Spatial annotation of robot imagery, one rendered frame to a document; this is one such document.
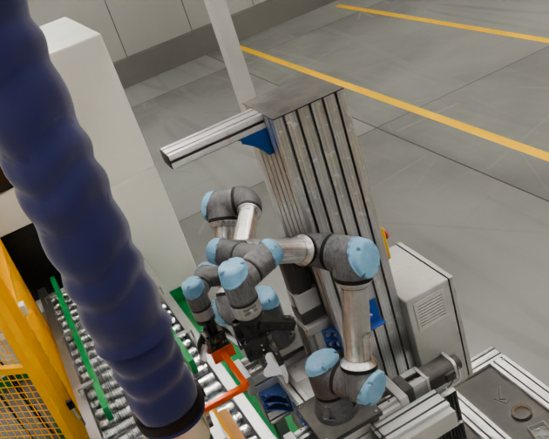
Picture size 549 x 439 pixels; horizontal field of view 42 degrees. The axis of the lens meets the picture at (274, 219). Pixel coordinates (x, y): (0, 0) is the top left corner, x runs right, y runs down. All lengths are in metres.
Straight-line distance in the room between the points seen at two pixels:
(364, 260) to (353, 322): 0.21
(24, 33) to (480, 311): 3.28
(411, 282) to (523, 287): 1.99
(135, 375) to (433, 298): 1.08
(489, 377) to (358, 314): 1.62
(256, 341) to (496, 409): 1.89
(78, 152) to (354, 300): 0.90
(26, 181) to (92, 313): 0.42
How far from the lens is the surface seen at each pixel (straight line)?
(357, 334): 2.21
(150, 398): 2.22
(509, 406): 3.57
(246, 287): 1.78
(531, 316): 4.35
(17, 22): 1.81
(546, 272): 4.68
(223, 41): 5.44
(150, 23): 11.49
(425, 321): 2.64
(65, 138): 1.85
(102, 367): 4.09
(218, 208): 2.82
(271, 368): 1.89
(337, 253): 2.12
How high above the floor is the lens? 2.75
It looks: 28 degrees down
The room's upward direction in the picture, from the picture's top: 19 degrees counter-clockwise
